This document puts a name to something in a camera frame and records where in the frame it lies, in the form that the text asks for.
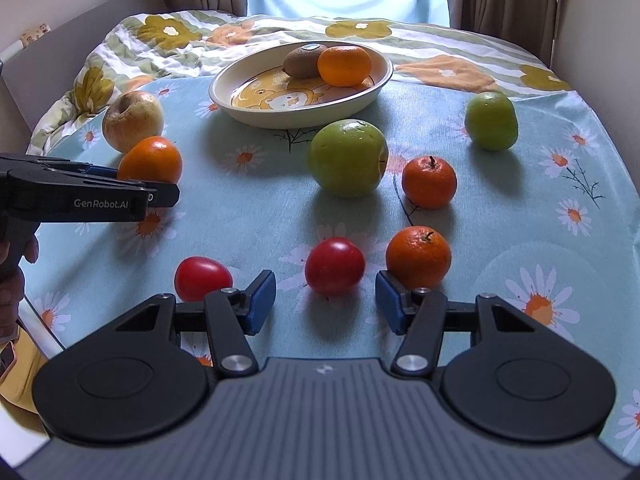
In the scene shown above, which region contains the wall outlet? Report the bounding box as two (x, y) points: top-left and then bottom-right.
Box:
(19, 21), (52, 43)

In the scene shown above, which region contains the yellow apple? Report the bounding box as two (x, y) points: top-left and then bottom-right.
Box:
(102, 90), (165, 155)

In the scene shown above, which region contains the small green apple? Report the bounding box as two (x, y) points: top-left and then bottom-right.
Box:
(464, 91), (518, 151)

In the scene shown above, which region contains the small tangerine with stem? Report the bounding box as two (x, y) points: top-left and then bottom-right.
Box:
(401, 155), (458, 210)
(385, 226), (452, 291)

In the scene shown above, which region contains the cream bowl with bear print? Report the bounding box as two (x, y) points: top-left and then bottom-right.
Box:
(208, 41), (394, 130)

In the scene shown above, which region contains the yellow cloth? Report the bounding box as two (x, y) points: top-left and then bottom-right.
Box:
(0, 327), (48, 411)

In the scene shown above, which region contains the red tomato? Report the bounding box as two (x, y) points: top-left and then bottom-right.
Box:
(174, 256), (234, 303)
(304, 238), (366, 297)

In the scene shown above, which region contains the brown kiwi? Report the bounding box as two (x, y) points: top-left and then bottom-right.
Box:
(282, 43), (328, 79)

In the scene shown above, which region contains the person's left hand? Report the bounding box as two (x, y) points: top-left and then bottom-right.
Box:
(0, 236), (40, 342)

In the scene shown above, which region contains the large green apple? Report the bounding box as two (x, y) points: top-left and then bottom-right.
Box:
(307, 119), (390, 198)

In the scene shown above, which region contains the large orange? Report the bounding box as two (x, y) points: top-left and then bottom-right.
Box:
(116, 136), (183, 186)
(317, 45), (372, 87)

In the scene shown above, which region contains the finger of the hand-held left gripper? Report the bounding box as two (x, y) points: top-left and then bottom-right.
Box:
(47, 159), (122, 180)
(120, 181), (180, 209)

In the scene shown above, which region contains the grey bed headboard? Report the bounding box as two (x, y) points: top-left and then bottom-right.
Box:
(0, 0), (166, 146)

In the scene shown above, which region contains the floral striped blanket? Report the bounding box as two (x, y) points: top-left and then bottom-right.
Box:
(26, 12), (573, 156)

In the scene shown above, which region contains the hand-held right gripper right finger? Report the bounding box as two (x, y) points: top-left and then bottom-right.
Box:
(375, 270), (536, 377)

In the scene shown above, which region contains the blue daisy tablecloth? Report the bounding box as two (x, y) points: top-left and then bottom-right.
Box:
(20, 77), (640, 466)

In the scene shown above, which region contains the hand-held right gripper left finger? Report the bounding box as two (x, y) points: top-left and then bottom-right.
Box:
(116, 269), (277, 378)

